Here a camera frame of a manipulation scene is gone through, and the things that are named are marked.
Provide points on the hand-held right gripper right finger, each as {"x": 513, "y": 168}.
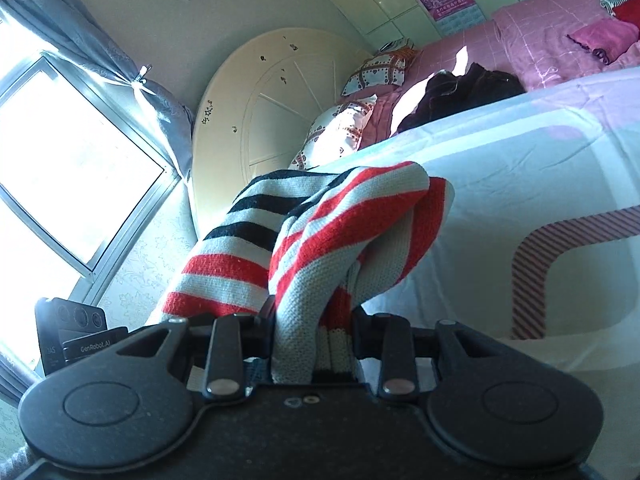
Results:
{"x": 397, "y": 350}

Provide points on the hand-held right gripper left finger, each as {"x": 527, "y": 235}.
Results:
{"x": 225, "y": 345}

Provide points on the striped knit sweater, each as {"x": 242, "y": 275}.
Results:
{"x": 325, "y": 240}

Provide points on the window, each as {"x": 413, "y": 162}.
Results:
{"x": 60, "y": 170}

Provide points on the white printed bed sheet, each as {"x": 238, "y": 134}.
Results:
{"x": 525, "y": 170}

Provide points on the heart print pillow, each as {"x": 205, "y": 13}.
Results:
{"x": 375, "y": 75}
{"x": 335, "y": 130}

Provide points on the cream round headboard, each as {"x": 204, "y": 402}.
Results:
{"x": 260, "y": 105}

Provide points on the black garment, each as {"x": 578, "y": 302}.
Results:
{"x": 460, "y": 90}

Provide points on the grey curtain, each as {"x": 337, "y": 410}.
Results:
{"x": 100, "y": 45}

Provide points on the pink checked quilt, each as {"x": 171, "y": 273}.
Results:
{"x": 540, "y": 45}

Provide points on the magenta cloth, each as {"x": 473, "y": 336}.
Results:
{"x": 600, "y": 35}

